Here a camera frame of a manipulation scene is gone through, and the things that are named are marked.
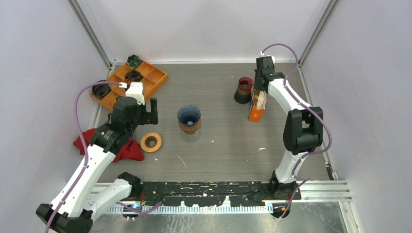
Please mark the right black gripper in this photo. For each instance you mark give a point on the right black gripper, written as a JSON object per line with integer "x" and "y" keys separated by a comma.
{"x": 256, "y": 85}

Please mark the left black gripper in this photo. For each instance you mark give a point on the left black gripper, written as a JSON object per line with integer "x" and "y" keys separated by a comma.
{"x": 149, "y": 117}

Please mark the blue glass dripper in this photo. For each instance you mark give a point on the blue glass dripper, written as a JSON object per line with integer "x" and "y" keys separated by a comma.
{"x": 188, "y": 115}

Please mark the dark wooden dripper stand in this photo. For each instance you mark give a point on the dark wooden dripper stand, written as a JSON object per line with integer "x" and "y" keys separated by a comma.
{"x": 190, "y": 129}

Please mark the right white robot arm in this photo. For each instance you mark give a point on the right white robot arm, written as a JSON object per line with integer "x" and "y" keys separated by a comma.
{"x": 303, "y": 131}

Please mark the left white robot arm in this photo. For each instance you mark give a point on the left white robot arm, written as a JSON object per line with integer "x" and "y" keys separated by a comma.
{"x": 73, "y": 211}

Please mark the orange coffee filter box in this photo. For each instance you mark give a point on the orange coffee filter box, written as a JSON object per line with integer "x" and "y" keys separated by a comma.
{"x": 255, "y": 115}

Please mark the red and black carafe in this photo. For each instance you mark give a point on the red and black carafe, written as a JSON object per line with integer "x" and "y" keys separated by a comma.
{"x": 244, "y": 90}

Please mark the black rolled cloth in tray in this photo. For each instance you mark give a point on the black rolled cloth in tray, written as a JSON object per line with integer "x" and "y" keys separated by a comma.
{"x": 133, "y": 76}

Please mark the dark patterned rolled cloth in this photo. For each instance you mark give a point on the dark patterned rolled cloth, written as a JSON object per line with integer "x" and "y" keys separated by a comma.
{"x": 133, "y": 62}

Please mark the glass beaker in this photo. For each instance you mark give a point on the glass beaker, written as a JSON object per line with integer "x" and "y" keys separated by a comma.
{"x": 191, "y": 138}

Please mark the red cloth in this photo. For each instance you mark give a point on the red cloth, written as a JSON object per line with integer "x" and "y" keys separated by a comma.
{"x": 131, "y": 150}

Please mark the light wooden ring holder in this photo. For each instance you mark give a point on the light wooden ring holder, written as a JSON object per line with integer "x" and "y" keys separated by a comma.
{"x": 151, "y": 142}

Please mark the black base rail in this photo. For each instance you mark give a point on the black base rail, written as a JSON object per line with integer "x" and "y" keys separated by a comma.
{"x": 205, "y": 194}

